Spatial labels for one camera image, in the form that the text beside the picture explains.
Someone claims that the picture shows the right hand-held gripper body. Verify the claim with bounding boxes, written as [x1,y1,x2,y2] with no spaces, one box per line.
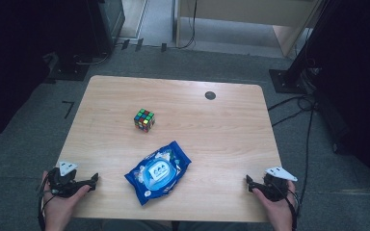
[253,167,298,202]

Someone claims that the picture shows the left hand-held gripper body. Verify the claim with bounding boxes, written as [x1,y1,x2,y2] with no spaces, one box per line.
[46,161,93,198]

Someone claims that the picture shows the blue wet wipes pack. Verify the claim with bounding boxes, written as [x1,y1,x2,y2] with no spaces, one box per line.
[123,140,193,206]

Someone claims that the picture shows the multicoloured puzzle cube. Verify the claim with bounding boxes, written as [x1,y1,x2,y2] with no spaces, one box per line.
[133,108,156,133]

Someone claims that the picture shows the person's left hand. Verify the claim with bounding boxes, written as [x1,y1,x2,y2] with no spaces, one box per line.
[41,171,91,231]

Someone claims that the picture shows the person's right hand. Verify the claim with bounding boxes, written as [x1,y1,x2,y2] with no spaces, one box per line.
[253,181,299,231]

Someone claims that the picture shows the person's legs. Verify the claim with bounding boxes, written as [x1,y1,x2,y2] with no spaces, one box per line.
[102,219,249,231]

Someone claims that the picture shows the black angled floor tape mark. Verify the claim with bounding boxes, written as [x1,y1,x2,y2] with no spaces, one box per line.
[61,100,75,119]

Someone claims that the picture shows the black floor plate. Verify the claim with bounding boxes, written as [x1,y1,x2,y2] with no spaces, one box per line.
[46,52,91,82]

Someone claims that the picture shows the dark curtain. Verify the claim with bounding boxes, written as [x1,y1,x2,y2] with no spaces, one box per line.
[311,0,370,206]
[0,0,91,146]

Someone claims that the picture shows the black stand pole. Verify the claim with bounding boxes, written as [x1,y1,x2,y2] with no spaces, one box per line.
[285,0,333,85]

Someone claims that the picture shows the black cabinet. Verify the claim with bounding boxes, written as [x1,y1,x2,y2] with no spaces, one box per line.
[86,0,126,56]

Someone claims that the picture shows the light wooden cabinet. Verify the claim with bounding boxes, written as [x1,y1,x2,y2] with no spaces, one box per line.
[174,0,323,59]

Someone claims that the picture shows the right hand-held gripper black cable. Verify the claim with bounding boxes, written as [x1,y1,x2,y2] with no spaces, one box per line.
[280,182,303,231]

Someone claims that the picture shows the hand-held gripper black cable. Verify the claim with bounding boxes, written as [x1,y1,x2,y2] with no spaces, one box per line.
[37,179,56,231]
[280,182,303,231]

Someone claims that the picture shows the left hand-held gripper black cable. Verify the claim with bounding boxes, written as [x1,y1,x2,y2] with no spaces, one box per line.
[37,179,56,231]

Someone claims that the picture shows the long black floor cable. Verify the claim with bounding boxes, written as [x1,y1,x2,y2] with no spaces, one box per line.
[297,109,316,206]

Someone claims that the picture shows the looped black floor cables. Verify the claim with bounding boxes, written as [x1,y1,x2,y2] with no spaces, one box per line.
[267,94,317,128]

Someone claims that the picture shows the black stand base plate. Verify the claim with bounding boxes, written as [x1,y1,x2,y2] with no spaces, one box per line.
[268,68,310,95]

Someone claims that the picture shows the thin hanging black cable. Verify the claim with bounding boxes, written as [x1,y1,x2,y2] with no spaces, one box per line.
[176,0,198,50]

